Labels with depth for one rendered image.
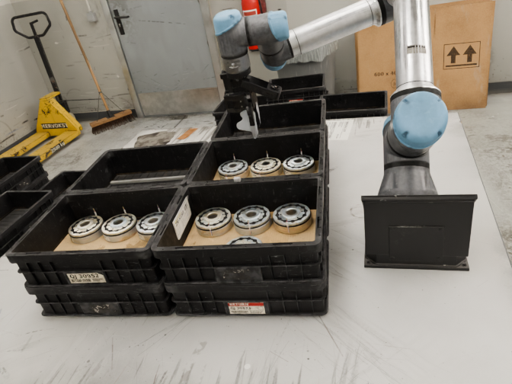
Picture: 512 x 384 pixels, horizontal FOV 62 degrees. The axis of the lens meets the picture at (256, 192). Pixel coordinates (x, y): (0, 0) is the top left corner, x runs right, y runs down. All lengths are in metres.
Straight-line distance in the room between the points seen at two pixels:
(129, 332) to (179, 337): 0.14
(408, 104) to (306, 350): 0.60
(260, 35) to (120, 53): 3.68
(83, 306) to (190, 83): 3.53
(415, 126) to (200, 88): 3.66
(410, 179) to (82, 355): 0.92
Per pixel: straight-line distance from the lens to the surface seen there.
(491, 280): 1.22
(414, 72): 1.11
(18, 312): 1.46
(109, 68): 4.98
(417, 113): 1.04
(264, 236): 1.15
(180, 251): 1.01
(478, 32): 3.99
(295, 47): 1.30
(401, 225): 1.13
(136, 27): 4.65
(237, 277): 1.03
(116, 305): 1.22
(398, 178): 1.14
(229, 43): 1.19
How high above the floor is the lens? 1.51
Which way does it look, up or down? 31 degrees down
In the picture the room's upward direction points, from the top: 11 degrees counter-clockwise
